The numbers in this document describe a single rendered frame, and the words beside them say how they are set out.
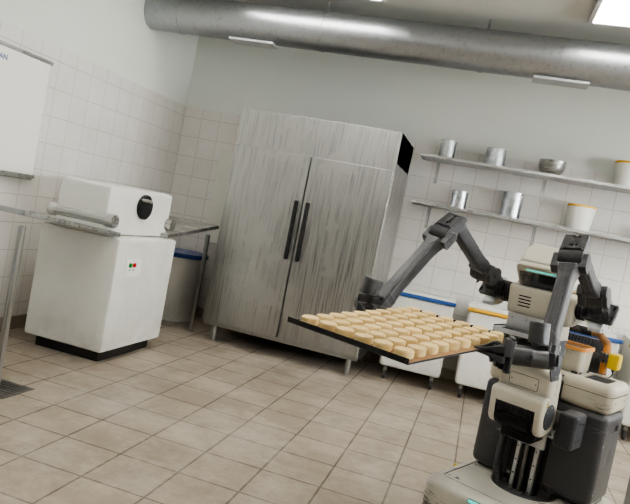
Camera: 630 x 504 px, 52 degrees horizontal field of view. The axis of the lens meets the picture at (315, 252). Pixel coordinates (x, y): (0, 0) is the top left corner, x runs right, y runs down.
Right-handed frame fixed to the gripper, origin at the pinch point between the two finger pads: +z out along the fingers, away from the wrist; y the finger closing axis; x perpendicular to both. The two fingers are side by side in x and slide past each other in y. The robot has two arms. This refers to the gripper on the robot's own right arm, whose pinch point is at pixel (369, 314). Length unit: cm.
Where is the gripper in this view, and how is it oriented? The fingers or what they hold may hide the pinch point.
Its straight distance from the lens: 203.2
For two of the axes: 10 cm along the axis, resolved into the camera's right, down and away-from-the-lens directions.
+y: 1.8, -9.8, -0.9
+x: 9.8, 1.7, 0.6
